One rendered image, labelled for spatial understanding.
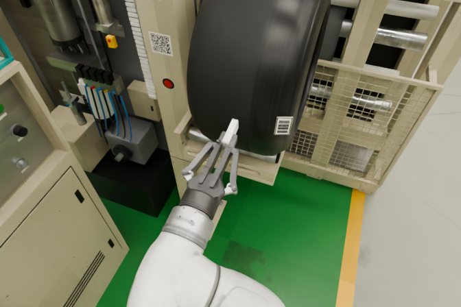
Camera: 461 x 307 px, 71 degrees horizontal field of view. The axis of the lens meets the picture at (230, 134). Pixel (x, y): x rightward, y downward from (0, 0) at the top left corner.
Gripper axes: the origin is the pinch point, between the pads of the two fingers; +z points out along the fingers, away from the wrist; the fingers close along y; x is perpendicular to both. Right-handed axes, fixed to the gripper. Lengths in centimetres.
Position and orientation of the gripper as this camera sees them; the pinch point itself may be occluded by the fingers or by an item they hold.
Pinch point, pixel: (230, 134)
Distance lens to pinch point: 75.2
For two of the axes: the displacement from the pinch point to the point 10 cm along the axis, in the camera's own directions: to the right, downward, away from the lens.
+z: 3.5, -7.9, 5.1
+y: -9.4, -2.7, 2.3
